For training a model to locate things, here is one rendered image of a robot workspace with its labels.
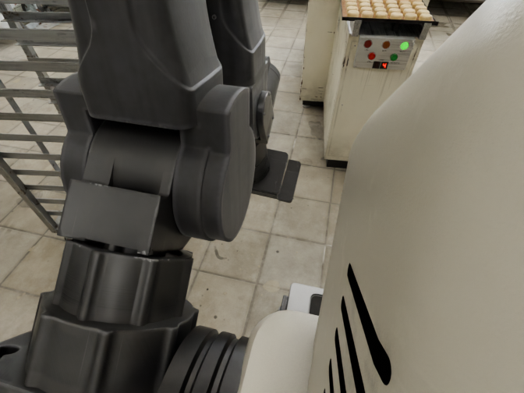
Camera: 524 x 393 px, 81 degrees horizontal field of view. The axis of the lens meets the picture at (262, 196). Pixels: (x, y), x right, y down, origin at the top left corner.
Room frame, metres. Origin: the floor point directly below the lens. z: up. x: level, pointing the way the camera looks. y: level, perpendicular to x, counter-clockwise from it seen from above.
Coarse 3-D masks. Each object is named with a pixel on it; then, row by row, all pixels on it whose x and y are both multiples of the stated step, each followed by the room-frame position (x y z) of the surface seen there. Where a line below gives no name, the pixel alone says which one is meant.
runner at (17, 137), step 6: (0, 138) 0.91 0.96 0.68; (6, 138) 0.91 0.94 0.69; (12, 138) 0.91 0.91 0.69; (18, 138) 0.91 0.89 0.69; (24, 138) 0.91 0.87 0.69; (30, 138) 0.91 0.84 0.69; (36, 138) 0.90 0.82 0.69; (42, 138) 0.90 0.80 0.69; (48, 138) 0.90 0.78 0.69; (54, 138) 0.90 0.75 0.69; (60, 138) 0.90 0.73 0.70
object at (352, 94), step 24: (336, 24) 2.14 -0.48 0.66; (384, 24) 1.60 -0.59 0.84; (408, 24) 1.60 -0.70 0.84; (336, 48) 1.89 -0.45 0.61; (336, 72) 1.67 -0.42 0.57; (360, 72) 1.47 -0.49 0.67; (384, 72) 1.46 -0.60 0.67; (408, 72) 1.44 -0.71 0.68; (336, 96) 1.49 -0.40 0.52; (360, 96) 1.47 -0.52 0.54; (384, 96) 1.45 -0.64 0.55; (336, 120) 1.48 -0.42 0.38; (360, 120) 1.46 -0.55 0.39; (336, 144) 1.47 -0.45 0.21
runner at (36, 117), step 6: (0, 114) 0.91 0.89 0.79; (6, 114) 0.91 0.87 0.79; (12, 114) 0.91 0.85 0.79; (18, 114) 0.90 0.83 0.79; (24, 114) 0.90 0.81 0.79; (30, 114) 0.90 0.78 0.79; (36, 114) 0.90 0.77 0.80; (42, 114) 0.90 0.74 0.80; (48, 114) 0.90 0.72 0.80; (54, 114) 0.90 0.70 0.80; (18, 120) 0.91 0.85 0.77; (24, 120) 0.90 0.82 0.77; (30, 120) 0.90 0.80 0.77; (36, 120) 0.90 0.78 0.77; (42, 120) 0.90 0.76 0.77; (48, 120) 0.90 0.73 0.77; (54, 120) 0.90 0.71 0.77; (60, 120) 0.90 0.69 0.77
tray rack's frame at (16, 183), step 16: (32, 48) 1.36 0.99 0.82; (0, 80) 1.14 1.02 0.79; (16, 112) 1.12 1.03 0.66; (32, 128) 1.14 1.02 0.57; (0, 160) 0.90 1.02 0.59; (48, 160) 1.11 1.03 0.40; (16, 176) 0.91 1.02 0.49; (16, 192) 0.89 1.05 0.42; (32, 208) 0.89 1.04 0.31; (48, 224) 0.89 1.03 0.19
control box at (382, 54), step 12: (360, 36) 1.46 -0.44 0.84; (372, 36) 1.46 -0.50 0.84; (384, 36) 1.46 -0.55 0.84; (396, 36) 1.46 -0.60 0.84; (360, 48) 1.44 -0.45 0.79; (372, 48) 1.44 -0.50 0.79; (384, 48) 1.43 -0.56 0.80; (396, 48) 1.42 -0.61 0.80; (408, 48) 1.42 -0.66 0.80; (360, 60) 1.44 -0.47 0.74; (372, 60) 1.44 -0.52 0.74; (384, 60) 1.43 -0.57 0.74; (396, 60) 1.42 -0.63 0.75; (408, 60) 1.42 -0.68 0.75
